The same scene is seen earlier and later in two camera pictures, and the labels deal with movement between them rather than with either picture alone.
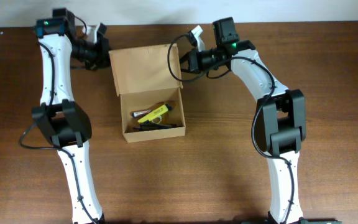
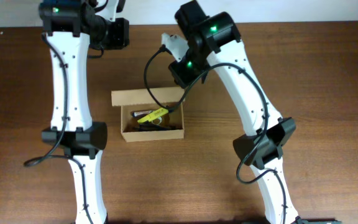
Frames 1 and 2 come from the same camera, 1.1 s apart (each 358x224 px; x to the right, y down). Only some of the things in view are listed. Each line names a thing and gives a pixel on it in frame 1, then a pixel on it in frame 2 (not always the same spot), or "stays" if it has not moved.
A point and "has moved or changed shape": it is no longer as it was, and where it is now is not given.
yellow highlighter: (157, 112) stays
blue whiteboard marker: (138, 113) stays
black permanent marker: (151, 126) stays
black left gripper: (102, 57) to (122, 37)
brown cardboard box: (148, 77) has moved or changed shape
